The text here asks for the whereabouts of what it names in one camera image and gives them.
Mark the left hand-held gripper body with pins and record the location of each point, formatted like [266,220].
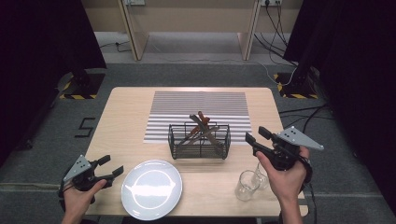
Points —
[81,177]

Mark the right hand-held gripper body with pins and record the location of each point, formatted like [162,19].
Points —
[285,154]

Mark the clear drinking glass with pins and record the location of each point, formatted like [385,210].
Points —
[246,186]
[260,177]

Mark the white round plate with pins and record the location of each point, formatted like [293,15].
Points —
[151,189]

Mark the person's left hand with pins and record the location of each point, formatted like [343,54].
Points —
[77,200]

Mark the person's right hand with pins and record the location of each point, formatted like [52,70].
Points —
[288,183]

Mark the black stand base striped tape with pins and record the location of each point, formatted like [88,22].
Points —
[289,90]
[93,84]

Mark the striped placemat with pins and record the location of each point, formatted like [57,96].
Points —
[174,105]

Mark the black curtain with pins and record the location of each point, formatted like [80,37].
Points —
[358,77]
[37,62]

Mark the white power strip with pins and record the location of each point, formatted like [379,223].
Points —
[271,2]

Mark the white wall outlet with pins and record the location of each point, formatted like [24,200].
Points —
[134,2]

